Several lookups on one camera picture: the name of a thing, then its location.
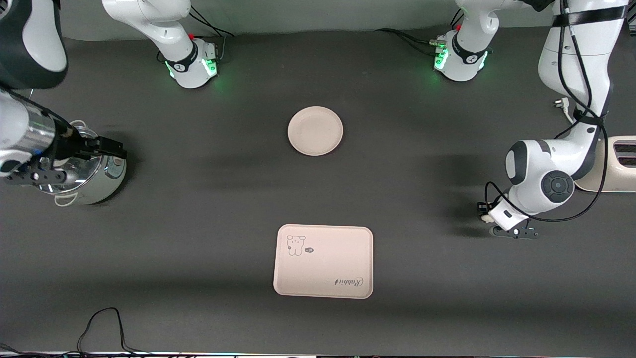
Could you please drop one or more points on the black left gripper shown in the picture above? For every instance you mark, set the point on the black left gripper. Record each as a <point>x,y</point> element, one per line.
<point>481,209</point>

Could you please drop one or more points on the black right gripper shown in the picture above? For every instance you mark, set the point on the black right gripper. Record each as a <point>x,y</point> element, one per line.
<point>68,146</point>

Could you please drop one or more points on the round cream plate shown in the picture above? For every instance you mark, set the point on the round cream plate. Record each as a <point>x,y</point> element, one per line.
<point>315,131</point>

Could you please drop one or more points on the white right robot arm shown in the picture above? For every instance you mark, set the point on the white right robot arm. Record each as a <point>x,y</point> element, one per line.
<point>44,44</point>

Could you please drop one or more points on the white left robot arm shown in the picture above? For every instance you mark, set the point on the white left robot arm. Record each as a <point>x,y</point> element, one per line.
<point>571,59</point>

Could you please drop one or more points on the cream tray with rabbit print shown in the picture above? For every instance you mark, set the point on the cream tray with rabbit print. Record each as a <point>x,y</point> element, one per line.
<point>328,268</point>

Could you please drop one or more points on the pale green electric pot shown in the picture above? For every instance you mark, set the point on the pale green electric pot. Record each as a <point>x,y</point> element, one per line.
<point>112,179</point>

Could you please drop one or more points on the glass pot lid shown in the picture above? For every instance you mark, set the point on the glass pot lid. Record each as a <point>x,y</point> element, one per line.
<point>82,174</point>

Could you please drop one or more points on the dark grey table mat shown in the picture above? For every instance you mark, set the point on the dark grey table mat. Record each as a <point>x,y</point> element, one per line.
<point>447,298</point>

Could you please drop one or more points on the white power plug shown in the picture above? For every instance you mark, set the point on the white power plug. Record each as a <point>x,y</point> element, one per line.
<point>560,103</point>

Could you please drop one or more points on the cream white toaster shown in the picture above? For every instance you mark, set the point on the cream white toaster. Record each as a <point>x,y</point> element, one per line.
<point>616,174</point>

